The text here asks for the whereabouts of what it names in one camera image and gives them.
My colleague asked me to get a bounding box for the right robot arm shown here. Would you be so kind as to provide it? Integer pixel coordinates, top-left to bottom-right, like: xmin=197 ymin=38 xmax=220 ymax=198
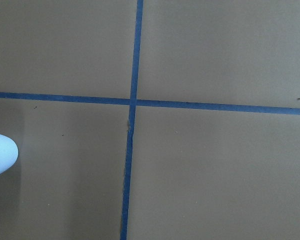
xmin=0 ymin=134 xmax=19 ymax=174

